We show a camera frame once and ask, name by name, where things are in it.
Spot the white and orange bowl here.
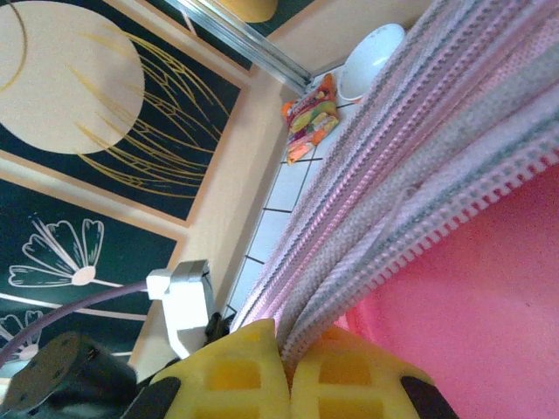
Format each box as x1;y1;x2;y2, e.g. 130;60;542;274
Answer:
338;24;407;104

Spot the orange snack packet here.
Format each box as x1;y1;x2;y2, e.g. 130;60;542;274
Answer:
281;72;340;166

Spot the pink backpack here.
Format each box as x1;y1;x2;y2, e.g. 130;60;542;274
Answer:
226;0;559;419

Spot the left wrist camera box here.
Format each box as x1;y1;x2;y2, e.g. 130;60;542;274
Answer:
146;259;216;359

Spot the aluminium frame post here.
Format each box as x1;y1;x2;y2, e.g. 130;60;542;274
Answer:
165;0;314;95

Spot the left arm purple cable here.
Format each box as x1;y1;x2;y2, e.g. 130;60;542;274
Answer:
0;278;152;367

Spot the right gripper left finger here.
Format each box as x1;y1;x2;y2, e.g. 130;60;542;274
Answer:
126;318;292;419

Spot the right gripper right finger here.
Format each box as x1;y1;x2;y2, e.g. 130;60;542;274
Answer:
290;326;459;419

